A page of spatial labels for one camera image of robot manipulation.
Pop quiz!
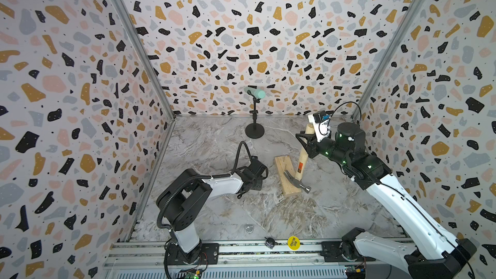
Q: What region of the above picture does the black knob on rail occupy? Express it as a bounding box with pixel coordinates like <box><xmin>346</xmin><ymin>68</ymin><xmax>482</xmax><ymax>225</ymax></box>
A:
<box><xmin>265</xmin><ymin>237</ymin><xmax>276</xmax><ymax>249</ymax></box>

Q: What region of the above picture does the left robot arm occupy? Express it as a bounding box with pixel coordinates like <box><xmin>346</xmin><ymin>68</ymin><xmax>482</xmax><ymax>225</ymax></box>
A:
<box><xmin>156</xmin><ymin>156</ymin><xmax>269</xmax><ymax>264</ymax></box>

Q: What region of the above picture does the microphone on black stand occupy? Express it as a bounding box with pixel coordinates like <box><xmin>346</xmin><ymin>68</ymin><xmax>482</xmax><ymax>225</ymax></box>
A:
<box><xmin>245</xmin><ymin>87</ymin><xmax>266</xmax><ymax>139</ymax></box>

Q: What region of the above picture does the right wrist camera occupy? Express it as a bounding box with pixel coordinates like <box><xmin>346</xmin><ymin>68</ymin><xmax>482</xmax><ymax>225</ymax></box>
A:
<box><xmin>308</xmin><ymin>111</ymin><xmax>331</xmax><ymax>142</ymax></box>

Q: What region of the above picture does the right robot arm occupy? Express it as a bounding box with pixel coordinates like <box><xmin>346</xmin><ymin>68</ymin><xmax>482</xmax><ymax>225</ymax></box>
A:
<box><xmin>296</xmin><ymin>122</ymin><xmax>477</xmax><ymax>278</ymax></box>

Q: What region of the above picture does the yellow round sticker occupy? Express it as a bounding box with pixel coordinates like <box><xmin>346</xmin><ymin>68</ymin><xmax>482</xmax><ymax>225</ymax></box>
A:
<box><xmin>288</xmin><ymin>236</ymin><xmax>301</xmax><ymax>251</ymax></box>

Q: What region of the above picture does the wooden handle claw hammer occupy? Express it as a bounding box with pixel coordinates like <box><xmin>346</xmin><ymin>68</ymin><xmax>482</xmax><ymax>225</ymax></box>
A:
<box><xmin>284</xmin><ymin>123</ymin><xmax>315</xmax><ymax>193</ymax></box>

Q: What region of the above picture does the small clear disc on table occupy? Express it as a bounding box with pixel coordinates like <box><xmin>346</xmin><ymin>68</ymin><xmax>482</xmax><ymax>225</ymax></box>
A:
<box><xmin>245</xmin><ymin>224</ymin><xmax>254</xmax><ymax>234</ymax></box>

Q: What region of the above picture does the wooden block with nails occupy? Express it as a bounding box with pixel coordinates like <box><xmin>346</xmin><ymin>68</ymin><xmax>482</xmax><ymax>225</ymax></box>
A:
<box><xmin>274</xmin><ymin>155</ymin><xmax>304</xmax><ymax>198</ymax></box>

